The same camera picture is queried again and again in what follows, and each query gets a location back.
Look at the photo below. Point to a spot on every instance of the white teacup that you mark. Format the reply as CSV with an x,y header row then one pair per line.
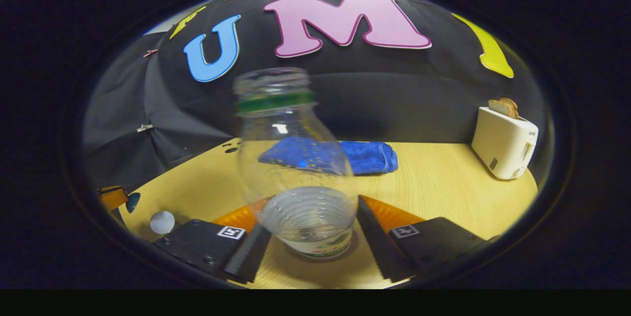
x,y
162,222

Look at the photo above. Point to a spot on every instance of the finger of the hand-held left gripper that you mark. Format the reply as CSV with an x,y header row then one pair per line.
x,y
112,197

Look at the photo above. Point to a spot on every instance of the blue towel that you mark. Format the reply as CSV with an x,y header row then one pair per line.
x,y
369,158

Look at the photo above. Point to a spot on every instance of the white toaster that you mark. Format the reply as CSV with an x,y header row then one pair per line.
x,y
503,146

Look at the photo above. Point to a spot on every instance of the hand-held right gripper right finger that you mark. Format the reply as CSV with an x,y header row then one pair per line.
x,y
379,242

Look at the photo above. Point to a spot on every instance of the black backdrop cloth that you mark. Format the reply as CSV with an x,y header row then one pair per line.
x,y
394,94

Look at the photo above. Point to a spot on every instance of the silver metal clip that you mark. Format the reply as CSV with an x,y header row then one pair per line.
x,y
145,128

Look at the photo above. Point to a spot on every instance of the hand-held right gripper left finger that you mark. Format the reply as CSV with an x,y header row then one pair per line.
x,y
246,257

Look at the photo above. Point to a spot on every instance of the copper metal clip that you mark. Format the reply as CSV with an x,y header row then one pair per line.
x,y
150,52

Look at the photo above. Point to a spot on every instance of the toast slice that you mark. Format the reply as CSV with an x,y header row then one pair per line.
x,y
499,108
514,107

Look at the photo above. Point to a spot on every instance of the clear plastic water bottle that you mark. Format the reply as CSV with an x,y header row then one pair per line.
x,y
296,183

